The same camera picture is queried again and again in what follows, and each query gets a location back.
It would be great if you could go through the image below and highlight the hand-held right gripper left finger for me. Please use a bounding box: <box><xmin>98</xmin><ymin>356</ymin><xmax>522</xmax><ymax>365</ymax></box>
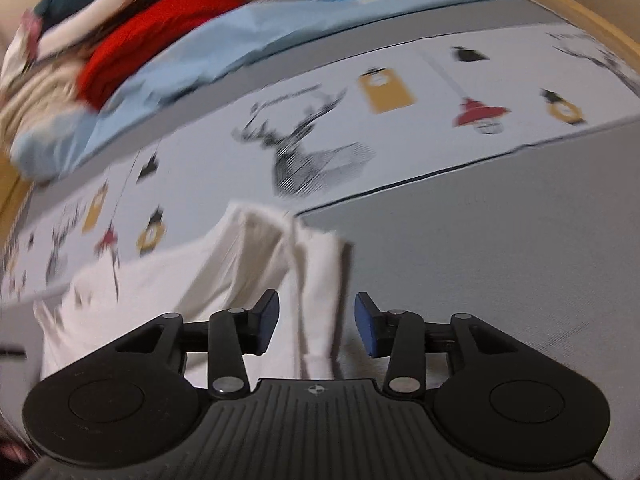
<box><xmin>114</xmin><ymin>289</ymin><xmax>281</xmax><ymax>401</ymax></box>

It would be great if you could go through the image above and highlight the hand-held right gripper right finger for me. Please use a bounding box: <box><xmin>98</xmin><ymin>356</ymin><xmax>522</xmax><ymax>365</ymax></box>
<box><xmin>354</xmin><ymin>291</ymin><xmax>524</xmax><ymax>402</ymax></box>

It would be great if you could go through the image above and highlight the white small garment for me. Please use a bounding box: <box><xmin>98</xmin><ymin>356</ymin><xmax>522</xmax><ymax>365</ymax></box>
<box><xmin>32</xmin><ymin>200</ymin><xmax>356</xmax><ymax>391</ymax></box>

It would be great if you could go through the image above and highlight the pile of mixed clothes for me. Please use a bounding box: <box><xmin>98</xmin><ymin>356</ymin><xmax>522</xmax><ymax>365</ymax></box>
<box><xmin>10</xmin><ymin>0</ymin><xmax>201</xmax><ymax>58</ymax></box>

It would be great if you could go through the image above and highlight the printed white bed sheet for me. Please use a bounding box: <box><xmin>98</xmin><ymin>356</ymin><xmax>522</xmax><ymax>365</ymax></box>
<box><xmin>0</xmin><ymin>25</ymin><xmax>640</xmax><ymax>306</ymax></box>

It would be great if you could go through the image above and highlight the light blue cloth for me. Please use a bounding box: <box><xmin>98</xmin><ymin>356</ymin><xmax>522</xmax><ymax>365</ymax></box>
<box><xmin>10</xmin><ymin>0</ymin><xmax>526</xmax><ymax>181</ymax></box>

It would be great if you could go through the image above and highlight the red garment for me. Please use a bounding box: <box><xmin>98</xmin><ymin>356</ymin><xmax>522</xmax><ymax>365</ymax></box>
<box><xmin>75</xmin><ymin>0</ymin><xmax>248</xmax><ymax>111</ymax></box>

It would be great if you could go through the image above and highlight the beige garment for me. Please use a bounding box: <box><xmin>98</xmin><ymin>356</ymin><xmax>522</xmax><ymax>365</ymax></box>
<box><xmin>0</xmin><ymin>55</ymin><xmax>101</xmax><ymax>161</ymax></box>

